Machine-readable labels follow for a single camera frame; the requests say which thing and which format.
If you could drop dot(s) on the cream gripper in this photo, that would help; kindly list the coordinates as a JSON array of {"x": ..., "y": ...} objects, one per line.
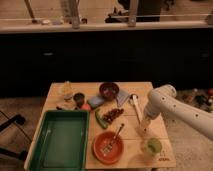
[{"x": 144, "y": 124}]

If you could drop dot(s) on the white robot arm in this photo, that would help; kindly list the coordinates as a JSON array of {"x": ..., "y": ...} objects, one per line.
[{"x": 163, "y": 100}]

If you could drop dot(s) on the green plastic tray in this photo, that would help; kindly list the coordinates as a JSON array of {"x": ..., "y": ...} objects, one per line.
[{"x": 61, "y": 142}]

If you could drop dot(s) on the green cup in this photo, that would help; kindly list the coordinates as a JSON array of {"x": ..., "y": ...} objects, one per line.
[{"x": 153, "y": 146}]

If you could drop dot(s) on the grey cloth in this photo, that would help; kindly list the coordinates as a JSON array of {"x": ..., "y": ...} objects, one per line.
[{"x": 122, "y": 97}]

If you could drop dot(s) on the green cucumber toy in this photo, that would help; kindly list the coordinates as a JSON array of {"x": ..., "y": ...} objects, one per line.
[{"x": 100, "y": 121}]

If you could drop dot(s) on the metal fork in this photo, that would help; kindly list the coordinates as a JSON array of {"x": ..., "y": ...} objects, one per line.
[{"x": 109, "y": 146}]

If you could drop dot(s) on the orange bowl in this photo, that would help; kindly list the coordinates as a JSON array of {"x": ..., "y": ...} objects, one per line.
[{"x": 101, "y": 141}]

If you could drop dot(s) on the dark red bowl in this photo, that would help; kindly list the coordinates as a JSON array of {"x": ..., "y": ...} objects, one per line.
[{"x": 109, "y": 90}]

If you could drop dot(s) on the orange ball toy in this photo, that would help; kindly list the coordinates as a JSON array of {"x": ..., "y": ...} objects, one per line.
[{"x": 86, "y": 107}]

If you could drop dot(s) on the dark small cup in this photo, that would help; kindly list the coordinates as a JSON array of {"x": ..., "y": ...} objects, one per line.
[{"x": 79, "y": 99}]

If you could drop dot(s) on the beige flat toy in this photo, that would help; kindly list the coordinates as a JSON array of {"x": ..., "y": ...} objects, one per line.
[{"x": 66, "y": 106}]

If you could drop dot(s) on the yellow bottle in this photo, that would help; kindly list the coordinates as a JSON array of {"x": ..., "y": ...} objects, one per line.
[{"x": 66, "y": 90}]

